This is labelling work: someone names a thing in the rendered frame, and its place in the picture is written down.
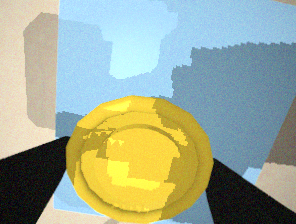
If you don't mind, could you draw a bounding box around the light blue flat mat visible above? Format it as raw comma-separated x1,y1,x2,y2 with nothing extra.
55,0,296,185

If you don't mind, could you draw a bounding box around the yellow plate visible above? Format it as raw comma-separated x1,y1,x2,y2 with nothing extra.
66,95,214,224

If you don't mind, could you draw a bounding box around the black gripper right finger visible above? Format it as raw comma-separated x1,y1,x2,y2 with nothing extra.
206,158,296,224

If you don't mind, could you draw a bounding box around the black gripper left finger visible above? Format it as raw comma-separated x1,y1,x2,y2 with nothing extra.
0,136,70,224

